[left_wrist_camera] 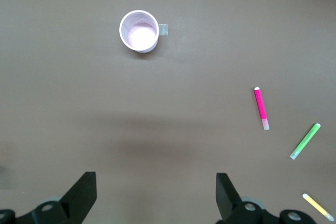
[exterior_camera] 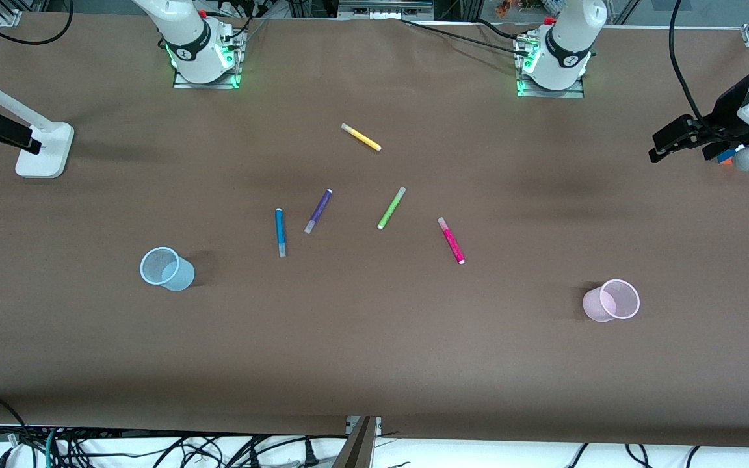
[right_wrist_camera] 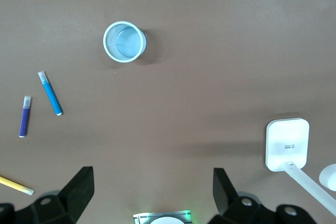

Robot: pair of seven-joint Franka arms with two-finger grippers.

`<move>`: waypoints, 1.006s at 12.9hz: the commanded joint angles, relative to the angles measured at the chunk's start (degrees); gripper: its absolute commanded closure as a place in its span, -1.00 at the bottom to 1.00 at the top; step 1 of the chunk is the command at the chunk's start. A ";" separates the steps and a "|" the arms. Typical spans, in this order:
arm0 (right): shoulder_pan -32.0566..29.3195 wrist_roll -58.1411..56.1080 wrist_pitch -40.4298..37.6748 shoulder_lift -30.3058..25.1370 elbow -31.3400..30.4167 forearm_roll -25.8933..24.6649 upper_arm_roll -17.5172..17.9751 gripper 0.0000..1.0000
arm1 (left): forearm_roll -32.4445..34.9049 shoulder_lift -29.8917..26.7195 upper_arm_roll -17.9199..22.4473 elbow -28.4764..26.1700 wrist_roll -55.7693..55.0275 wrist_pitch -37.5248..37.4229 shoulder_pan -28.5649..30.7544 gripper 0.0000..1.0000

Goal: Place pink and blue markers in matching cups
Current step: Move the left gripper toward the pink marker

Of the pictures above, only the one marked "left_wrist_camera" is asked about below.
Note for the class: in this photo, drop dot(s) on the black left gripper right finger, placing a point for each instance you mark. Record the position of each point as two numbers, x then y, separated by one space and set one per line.
228 197

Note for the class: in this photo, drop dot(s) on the pink highlighter marker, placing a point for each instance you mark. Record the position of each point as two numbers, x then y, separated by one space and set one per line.
261 107

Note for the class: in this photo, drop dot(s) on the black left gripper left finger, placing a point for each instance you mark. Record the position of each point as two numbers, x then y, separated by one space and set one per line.
76 200

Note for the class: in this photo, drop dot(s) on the clear tape piece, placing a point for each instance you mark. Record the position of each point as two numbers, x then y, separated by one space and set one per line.
163 29

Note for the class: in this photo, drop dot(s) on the green highlighter marker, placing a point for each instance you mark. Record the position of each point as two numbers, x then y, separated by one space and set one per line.
305 140

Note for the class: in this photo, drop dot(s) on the white plastic cup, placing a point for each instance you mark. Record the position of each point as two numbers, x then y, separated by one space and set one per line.
139 31

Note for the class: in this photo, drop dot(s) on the yellow highlighter marker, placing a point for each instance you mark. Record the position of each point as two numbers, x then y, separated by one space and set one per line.
317 206

